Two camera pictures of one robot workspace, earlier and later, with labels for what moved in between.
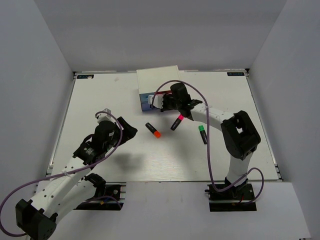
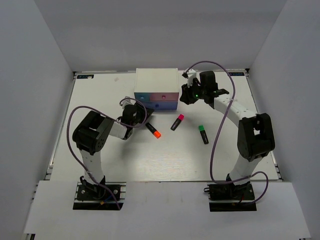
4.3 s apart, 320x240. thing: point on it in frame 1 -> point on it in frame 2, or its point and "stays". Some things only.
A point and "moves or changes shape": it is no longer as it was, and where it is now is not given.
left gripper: (129, 132) -> (140, 109)
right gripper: (165, 97) -> (187, 96)
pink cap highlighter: (180, 118) stays
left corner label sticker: (80, 76) stays
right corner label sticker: (235, 74) stays
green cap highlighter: (202, 131) stays
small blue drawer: (144, 97) moves or changes shape
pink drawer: (165, 92) moves or changes shape
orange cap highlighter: (156, 133) stays
